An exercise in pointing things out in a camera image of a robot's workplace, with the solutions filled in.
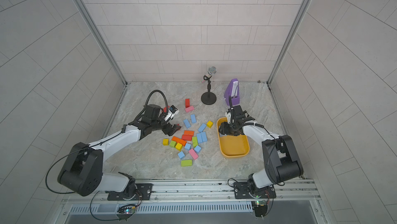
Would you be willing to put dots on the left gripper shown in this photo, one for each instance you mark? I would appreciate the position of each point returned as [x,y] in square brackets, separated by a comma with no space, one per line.
[173,130]

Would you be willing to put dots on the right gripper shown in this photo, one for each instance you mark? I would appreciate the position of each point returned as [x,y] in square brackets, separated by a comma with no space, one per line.
[225,129]

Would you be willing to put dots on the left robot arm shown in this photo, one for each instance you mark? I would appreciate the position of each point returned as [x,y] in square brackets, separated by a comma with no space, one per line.
[83,172]

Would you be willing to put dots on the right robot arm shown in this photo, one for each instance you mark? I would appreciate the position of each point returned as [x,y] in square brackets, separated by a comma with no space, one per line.
[281,159]

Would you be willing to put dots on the yellow cube far left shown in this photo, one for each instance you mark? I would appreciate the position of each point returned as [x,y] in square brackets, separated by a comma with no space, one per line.
[165,142]

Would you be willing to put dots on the green cube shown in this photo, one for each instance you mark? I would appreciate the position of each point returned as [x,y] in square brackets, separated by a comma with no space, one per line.
[172,143]

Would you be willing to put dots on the orange short block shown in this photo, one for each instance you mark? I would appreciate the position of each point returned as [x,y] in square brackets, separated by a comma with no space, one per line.
[189,133]

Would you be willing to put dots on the orange long block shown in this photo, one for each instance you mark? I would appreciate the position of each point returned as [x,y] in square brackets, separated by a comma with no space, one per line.
[179,140]

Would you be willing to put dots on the yellow cube front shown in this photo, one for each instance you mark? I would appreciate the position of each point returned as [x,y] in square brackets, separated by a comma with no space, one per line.
[179,147]

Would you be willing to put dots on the blue long block upright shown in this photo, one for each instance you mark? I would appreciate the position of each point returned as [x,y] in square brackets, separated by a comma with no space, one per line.
[187,123]

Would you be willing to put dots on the red long block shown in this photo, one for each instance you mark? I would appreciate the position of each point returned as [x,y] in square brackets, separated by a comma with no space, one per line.
[187,137]

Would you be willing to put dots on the blue cube front centre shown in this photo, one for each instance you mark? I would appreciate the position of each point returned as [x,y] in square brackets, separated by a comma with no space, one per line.
[188,146]

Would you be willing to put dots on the blue long block tilted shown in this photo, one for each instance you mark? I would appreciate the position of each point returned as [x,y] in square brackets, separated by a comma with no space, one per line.
[193,118]

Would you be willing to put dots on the blue cube front left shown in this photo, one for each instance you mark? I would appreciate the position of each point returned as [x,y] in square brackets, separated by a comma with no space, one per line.
[181,155]

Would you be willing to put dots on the green long block centre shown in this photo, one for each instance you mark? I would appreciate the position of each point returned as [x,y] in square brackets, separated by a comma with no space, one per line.
[194,141]

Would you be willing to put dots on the green long block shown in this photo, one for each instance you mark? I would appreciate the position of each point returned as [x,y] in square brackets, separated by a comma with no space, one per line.
[194,141]
[186,163]

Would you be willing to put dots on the yellow plastic tray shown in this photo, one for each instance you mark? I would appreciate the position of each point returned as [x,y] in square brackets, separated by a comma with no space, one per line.
[233,146]

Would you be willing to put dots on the purple metronome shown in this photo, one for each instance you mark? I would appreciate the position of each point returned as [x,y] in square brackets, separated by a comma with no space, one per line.
[232,92]

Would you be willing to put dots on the pink block near back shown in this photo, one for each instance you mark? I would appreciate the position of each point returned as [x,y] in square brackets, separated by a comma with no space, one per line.
[189,109]

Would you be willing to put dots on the pink long block front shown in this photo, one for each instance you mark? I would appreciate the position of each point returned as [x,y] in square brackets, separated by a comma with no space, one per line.
[193,153]

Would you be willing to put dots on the blue long block pair left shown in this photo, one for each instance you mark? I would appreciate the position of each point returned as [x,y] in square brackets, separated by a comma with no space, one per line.
[199,137]

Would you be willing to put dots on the blue long block pair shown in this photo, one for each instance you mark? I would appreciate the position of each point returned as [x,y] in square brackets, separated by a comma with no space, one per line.
[199,137]
[204,137]

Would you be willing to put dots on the blue long block diagonal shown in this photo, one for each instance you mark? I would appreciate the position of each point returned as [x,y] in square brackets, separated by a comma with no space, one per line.
[202,127]

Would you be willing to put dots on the blue cube beside pink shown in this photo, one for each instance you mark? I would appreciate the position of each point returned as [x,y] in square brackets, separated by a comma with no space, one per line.
[197,149]

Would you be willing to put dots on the red block near back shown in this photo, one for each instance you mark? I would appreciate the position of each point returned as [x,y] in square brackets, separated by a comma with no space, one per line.
[187,103]

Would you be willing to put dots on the blue long block pair right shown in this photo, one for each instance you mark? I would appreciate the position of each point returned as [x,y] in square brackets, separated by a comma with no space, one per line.
[204,137]

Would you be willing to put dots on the black microphone stand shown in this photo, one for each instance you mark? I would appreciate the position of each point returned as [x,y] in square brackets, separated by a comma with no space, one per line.
[209,98]

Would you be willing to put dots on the green long block front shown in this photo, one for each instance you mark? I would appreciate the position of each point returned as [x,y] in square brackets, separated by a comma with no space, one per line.
[186,163]

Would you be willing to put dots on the left circuit board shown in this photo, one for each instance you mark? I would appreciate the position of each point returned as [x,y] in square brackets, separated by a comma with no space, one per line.
[128,209]

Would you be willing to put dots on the circuit board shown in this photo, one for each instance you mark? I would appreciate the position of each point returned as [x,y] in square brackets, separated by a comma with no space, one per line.
[260,208]
[128,209]

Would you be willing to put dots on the right circuit board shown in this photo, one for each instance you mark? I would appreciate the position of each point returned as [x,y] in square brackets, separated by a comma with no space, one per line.
[260,208]

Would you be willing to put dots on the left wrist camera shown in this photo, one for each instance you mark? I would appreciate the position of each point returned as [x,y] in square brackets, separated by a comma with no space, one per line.
[172,112]

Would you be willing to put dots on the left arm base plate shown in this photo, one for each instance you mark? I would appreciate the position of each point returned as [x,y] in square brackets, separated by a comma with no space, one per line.
[141,192]

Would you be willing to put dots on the aluminium mounting rail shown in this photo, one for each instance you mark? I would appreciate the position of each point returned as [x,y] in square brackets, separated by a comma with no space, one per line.
[164,191]

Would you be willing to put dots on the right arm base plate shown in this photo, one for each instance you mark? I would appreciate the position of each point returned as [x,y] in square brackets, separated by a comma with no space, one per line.
[248,190]

